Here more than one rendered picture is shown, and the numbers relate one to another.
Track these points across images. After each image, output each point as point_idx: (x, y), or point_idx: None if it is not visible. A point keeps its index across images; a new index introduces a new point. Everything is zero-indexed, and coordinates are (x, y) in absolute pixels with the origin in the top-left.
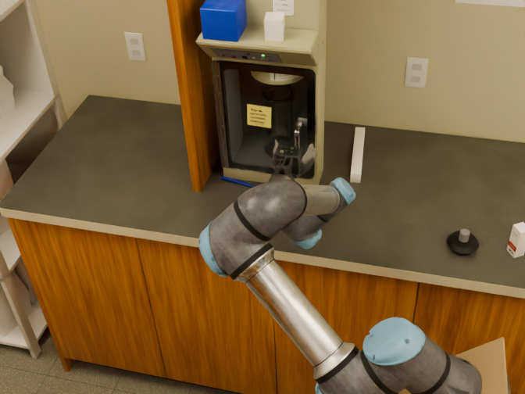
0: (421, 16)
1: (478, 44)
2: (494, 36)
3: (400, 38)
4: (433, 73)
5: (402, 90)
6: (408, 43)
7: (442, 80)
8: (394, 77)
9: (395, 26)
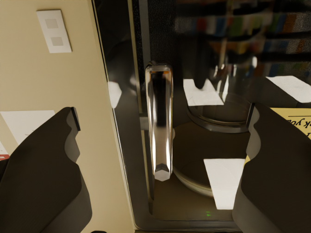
0: (76, 95)
1: (13, 75)
2: (5, 84)
3: (86, 71)
4: (35, 33)
5: (60, 1)
6: (76, 67)
7: (21, 25)
8: (77, 20)
9: (95, 84)
